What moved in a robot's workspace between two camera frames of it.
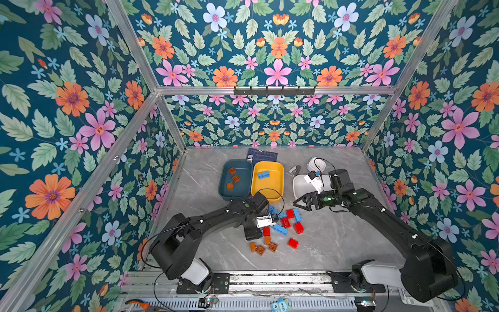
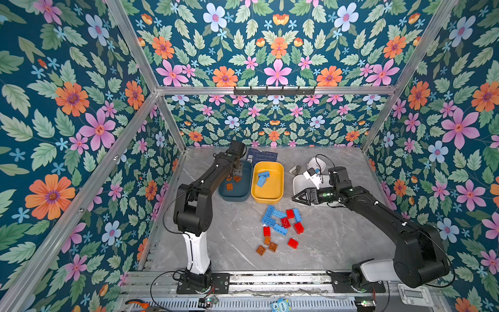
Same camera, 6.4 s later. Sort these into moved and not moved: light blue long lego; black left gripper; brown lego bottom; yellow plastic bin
Moved: black left gripper
Not moved: brown lego bottom; light blue long lego; yellow plastic bin
